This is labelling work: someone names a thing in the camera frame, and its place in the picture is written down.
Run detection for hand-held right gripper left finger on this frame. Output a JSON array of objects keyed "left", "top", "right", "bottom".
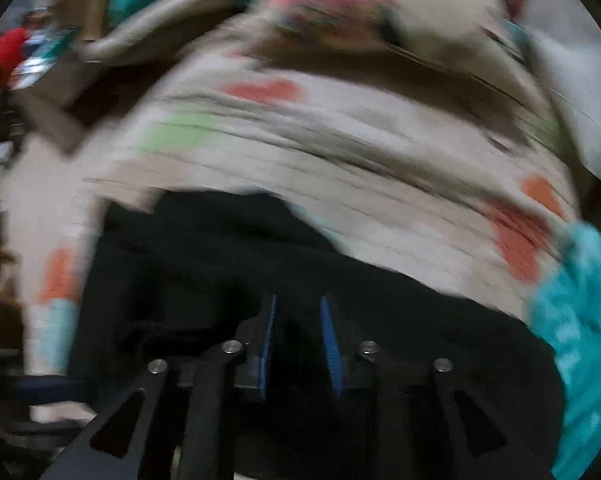
[{"left": 40, "top": 294, "right": 278, "bottom": 480}]

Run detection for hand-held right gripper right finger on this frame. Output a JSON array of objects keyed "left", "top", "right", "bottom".
[{"left": 319, "top": 294, "right": 556, "bottom": 480}]

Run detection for black pants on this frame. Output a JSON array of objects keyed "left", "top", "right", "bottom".
[{"left": 68, "top": 190, "right": 566, "bottom": 480}]

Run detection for heart print quilt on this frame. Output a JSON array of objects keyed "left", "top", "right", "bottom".
[{"left": 0, "top": 10, "right": 586, "bottom": 421}]

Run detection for teal star fleece blanket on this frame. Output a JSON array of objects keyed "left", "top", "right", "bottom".
[{"left": 528, "top": 222, "right": 601, "bottom": 480}]

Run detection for beige padded cushion bed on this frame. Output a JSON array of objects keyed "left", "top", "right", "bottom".
[{"left": 80, "top": 0, "right": 241, "bottom": 63}]

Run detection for floral print pillow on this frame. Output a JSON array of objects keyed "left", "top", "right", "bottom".
[{"left": 260, "top": 0, "right": 486, "bottom": 56}]

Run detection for red fuzzy object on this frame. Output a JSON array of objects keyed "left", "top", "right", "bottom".
[{"left": 0, "top": 27, "right": 30, "bottom": 86}]

